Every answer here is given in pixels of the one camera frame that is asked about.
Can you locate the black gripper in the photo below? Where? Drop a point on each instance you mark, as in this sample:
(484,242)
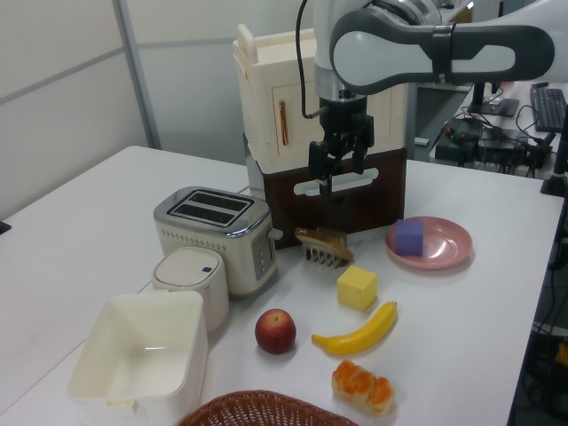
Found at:
(344,115)

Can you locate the yellow cube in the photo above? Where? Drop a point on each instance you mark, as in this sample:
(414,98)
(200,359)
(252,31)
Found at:
(355,288)

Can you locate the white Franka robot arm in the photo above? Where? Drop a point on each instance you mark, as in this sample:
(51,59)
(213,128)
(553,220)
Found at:
(377,49)

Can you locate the purple cube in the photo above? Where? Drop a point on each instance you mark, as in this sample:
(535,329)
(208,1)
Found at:
(409,239)

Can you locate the dark brown drawer unit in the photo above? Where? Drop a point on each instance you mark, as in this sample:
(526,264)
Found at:
(288,213)

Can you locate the cream plastic cabinet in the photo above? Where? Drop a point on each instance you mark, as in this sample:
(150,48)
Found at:
(262,89)

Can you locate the brown toast rack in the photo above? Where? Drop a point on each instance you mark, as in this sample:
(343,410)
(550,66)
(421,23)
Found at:
(317,258)

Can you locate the black electronics box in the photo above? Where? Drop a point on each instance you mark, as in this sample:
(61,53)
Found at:
(459,139)

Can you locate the pink plate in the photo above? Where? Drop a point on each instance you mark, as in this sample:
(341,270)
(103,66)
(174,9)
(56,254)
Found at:
(446,248)

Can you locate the cream and chrome toaster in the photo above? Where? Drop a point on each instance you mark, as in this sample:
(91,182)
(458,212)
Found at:
(204,231)

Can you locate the yellow banana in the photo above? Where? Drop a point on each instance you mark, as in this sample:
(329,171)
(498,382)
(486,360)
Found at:
(359,339)

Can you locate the red apple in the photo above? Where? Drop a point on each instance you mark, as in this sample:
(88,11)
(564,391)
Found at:
(275,333)

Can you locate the small white lidded bin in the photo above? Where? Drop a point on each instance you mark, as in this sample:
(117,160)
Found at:
(191,275)

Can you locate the black keyboard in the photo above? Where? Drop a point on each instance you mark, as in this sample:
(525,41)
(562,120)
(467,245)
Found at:
(549,108)

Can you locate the orange glazed bread loaf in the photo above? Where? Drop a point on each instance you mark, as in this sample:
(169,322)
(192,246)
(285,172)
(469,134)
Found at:
(361,388)

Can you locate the brown wicker basket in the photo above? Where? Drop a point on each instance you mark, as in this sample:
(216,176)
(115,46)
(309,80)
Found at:
(262,410)

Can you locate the white open plastic container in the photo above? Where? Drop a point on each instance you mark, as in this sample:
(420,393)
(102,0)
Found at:
(133,355)

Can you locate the yellow plastic object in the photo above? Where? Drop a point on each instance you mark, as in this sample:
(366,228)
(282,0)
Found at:
(562,352)

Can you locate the black clamp post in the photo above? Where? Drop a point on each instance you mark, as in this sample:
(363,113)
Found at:
(557,175)

